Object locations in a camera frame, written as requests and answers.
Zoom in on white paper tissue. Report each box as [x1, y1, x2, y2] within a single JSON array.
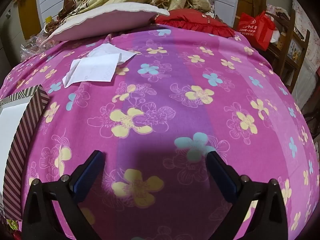
[[87, 44, 142, 66], [62, 53, 123, 88]]

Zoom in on striped cardboard box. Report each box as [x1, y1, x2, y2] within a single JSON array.
[[0, 85, 50, 222]]

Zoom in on pink floral bedsheet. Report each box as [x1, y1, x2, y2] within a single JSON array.
[[0, 26, 317, 240]]

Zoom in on red frilled cushion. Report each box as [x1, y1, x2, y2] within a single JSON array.
[[154, 8, 237, 38]]

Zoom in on wooden chair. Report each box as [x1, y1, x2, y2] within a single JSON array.
[[252, 4, 310, 93]]

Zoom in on red shopping bag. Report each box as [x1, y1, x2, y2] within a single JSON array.
[[237, 10, 277, 51]]

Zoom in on clear plastic bags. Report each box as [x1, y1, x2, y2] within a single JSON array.
[[20, 34, 54, 60]]

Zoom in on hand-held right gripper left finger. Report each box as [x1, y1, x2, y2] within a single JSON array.
[[21, 150, 106, 240]]

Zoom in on white pillow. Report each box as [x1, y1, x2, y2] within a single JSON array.
[[46, 2, 170, 42]]

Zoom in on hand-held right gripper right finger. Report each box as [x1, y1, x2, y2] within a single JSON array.
[[206, 150, 288, 240]]

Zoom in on yellow green small ornament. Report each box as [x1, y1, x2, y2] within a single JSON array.
[[6, 219, 20, 230]]

